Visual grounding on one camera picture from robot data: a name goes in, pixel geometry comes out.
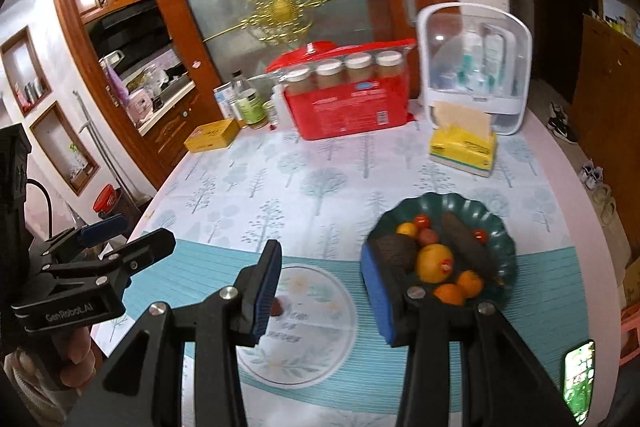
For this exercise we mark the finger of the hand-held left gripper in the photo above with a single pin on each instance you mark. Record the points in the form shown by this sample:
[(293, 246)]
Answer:
[(145, 252), (102, 227)]

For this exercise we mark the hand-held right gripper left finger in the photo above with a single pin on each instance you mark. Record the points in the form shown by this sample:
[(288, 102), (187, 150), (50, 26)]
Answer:
[(265, 297)]

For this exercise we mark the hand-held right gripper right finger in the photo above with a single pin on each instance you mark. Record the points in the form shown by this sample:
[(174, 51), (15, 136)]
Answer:
[(380, 302)]

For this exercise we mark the red lychee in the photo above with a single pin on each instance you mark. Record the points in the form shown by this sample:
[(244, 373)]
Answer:
[(428, 237), (277, 308)]

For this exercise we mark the round dark avocado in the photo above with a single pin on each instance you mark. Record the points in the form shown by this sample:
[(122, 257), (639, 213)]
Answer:
[(395, 252)]

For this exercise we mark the white printed plate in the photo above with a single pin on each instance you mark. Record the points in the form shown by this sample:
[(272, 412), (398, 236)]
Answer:
[(310, 337)]

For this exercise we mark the large yellow orange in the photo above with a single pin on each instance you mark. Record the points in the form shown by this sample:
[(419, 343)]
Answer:
[(429, 264)]

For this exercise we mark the orange tangerine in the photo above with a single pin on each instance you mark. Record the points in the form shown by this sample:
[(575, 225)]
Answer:
[(471, 283), (449, 295)]

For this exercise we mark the small yellow-orange citrus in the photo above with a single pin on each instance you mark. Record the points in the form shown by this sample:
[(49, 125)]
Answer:
[(407, 230)]

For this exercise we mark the red cherry tomato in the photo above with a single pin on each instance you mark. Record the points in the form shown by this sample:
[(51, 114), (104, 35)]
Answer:
[(480, 235), (422, 221)]

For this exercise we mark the elongated dark avocado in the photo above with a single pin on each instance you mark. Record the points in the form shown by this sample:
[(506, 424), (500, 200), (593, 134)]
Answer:
[(465, 242)]

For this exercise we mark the dark green wavy plate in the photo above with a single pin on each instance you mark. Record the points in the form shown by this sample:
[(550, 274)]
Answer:
[(500, 257)]

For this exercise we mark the person's left hand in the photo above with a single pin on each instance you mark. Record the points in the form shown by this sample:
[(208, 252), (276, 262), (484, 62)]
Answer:
[(75, 354)]

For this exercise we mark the red bucket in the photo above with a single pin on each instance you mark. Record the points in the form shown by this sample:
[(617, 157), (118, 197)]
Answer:
[(105, 198)]

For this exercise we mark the tree print tablecloth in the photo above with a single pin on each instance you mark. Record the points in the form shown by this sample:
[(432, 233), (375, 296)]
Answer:
[(300, 187)]

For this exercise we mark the flat yellow box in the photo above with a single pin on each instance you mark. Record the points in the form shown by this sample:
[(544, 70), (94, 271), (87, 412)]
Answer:
[(210, 136)]

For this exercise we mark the teal striped placemat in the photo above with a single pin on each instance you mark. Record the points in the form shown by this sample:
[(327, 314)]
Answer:
[(530, 307)]

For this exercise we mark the white medicine box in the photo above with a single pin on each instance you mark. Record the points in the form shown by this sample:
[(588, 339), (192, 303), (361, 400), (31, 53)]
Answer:
[(224, 102)]

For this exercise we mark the yellow tissue pack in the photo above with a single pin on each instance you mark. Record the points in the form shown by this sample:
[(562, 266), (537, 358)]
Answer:
[(462, 152)]

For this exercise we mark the green label plastic bottle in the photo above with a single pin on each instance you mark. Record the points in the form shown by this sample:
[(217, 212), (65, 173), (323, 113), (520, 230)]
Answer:
[(248, 107)]

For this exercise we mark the small white bottle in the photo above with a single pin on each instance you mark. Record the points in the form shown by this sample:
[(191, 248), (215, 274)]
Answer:
[(280, 109)]

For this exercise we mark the red food package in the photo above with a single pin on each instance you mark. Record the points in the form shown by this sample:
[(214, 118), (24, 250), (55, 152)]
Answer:
[(345, 112)]

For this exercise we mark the black range hood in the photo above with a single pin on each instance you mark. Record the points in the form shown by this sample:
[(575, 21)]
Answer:
[(130, 27)]

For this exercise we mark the smartphone with lit screen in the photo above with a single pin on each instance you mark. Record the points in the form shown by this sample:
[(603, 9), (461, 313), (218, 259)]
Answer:
[(580, 377)]

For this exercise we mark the glass jar white lid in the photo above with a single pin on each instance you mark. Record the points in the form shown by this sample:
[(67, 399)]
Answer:
[(330, 74), (390, 64), (360, 68), (299, 82)]

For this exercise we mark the beige shoe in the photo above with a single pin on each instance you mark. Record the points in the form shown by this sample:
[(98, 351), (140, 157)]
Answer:
[(606, 204)]

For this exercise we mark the black and white sneaker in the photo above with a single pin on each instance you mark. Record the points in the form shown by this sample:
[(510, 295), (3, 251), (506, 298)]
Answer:
[(562, 124)]

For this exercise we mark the white clear storage box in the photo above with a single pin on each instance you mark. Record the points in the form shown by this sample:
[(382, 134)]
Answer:
[(475, 57)]

